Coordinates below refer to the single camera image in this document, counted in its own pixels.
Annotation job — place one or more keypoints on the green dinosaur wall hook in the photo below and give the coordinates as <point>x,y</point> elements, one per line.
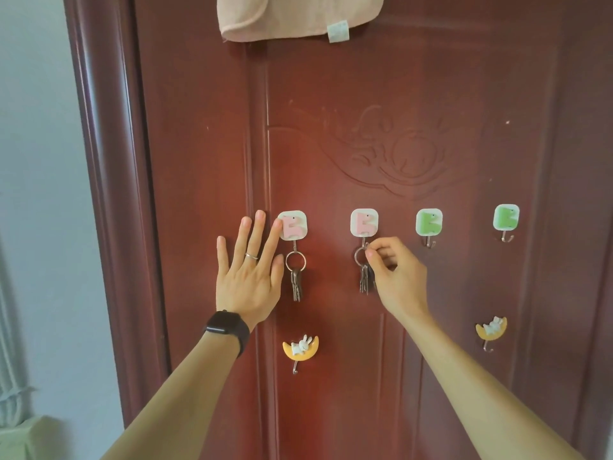
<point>428,221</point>
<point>505,217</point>

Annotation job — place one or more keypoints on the person's right thumb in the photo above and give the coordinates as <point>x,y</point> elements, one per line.
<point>374,270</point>

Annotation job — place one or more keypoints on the person's left thumb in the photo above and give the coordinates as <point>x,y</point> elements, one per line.
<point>277,275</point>

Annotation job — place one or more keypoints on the person's right forearm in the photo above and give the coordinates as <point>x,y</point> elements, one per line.
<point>474,392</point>

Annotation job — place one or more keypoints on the red-brown wooden door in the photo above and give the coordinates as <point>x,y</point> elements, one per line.
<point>455,114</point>

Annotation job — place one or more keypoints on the pale green box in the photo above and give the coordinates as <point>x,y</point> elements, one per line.
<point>26,440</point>

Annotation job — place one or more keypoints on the person's right hand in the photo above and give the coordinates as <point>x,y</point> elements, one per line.
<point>404,282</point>

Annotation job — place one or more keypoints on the person's left hand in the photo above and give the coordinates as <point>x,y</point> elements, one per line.
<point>246,289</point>

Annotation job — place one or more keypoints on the person's left little finger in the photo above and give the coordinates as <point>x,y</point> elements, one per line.
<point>222,256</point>

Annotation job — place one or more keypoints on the black smartwatch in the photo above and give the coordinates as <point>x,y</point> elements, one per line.
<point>229,326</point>

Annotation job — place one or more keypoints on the pink dinosaur wall hook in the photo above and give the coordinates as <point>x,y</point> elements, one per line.
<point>292,226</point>
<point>364,222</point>

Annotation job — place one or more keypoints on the pink towel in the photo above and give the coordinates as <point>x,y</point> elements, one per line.
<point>297,14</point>

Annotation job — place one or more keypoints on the person's left forearm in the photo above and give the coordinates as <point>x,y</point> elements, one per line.
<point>177,402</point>

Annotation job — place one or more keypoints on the person's left middle finger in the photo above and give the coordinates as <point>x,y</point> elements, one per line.
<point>256,237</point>

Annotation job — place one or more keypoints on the yellow moon rabbit hook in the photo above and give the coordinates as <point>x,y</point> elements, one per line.
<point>300,349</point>
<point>491,328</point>

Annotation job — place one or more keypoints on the red-brown door frame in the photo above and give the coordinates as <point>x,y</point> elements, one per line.
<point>110,186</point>

